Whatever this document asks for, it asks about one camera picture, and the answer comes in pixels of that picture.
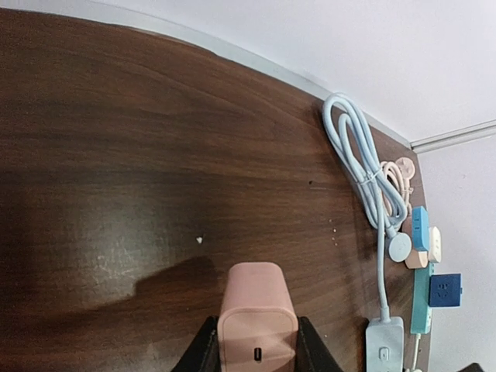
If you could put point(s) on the pink charger plug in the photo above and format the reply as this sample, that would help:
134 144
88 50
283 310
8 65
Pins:
257 326

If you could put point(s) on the right aluminium frame post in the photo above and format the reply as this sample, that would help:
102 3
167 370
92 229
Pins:
455 137

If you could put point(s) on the light blue small adapter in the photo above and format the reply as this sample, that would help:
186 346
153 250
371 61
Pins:
420 229

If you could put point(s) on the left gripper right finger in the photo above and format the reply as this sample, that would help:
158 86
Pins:
312 355

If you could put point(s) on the white small adapter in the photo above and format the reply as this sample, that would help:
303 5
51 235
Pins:
435 253

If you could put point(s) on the dark blue cube adapter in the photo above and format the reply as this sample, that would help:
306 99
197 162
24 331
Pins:
445 290

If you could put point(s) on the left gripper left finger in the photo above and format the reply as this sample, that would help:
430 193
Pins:
202 355

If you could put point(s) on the white round plug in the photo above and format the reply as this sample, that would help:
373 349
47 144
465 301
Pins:
399 247

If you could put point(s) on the light blue power strip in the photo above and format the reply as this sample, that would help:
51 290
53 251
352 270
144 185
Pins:
385 345

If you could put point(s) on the pink round socket hub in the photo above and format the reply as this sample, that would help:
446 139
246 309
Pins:
416 259

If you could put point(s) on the teal blue socket box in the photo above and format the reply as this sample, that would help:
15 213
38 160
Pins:
421 312

